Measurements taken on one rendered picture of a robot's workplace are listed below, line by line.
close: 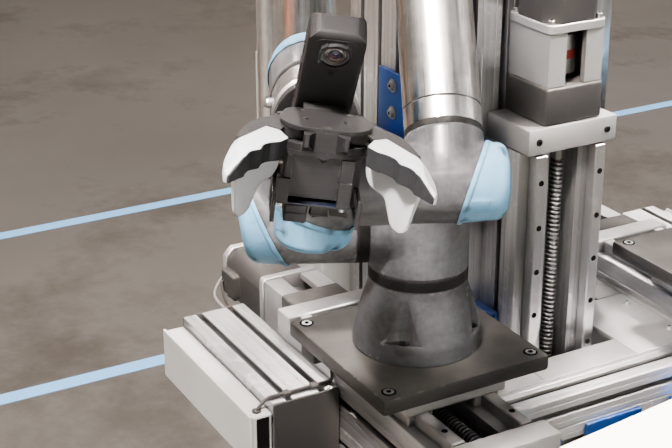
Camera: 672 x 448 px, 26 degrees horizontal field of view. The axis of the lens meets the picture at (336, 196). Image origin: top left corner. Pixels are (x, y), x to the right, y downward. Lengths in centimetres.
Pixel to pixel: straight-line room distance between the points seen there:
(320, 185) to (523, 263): 76
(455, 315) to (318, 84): 58
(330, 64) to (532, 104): 70
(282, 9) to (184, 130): 407
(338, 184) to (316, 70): 9
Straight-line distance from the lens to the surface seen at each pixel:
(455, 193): 133
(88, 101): 598
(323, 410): 178
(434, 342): 165
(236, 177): 104
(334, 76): 114
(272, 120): 113
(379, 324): 166
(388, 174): 109
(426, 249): 161
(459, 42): 139
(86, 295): 428
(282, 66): 128
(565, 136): 180
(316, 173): 113
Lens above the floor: 183
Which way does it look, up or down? 22 degrees down
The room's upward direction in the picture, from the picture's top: straight up
